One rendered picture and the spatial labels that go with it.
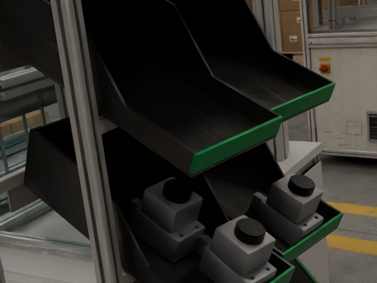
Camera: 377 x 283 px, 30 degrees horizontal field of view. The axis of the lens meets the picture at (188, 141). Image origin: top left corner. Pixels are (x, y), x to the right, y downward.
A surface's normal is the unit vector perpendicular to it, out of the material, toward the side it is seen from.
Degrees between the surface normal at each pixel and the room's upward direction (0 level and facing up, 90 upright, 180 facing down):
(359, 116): 90
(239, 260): 88
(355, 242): 0
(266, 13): 90
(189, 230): 25
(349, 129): 90
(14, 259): 0
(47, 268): 0
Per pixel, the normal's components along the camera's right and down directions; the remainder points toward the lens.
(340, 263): -0.11, -0.96
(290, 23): -0.57, 0.25
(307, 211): 0.73, 0.49
